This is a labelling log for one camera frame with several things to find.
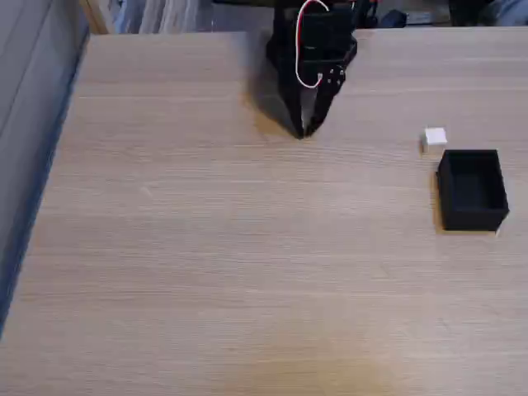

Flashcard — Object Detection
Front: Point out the white and red cable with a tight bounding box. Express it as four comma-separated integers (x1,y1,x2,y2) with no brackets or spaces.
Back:
294,0,331,90

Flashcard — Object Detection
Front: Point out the white block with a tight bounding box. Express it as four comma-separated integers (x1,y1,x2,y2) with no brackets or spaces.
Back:
421,127,449,155

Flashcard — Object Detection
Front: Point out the black and blue object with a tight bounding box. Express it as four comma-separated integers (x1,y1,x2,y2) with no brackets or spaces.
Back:
448,0,528,27

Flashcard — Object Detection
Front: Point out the pale hanging fabric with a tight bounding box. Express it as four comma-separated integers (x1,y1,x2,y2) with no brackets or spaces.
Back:
114,0,214,35

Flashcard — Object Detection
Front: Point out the black open box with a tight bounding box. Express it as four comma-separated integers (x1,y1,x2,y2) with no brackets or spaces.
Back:
436,148,511,233

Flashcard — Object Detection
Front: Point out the light wooden frame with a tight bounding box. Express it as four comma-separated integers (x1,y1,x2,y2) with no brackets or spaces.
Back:
78,0,111,35

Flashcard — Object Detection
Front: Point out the dark blue object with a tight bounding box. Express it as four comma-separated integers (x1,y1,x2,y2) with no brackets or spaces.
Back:
378,9,408,29

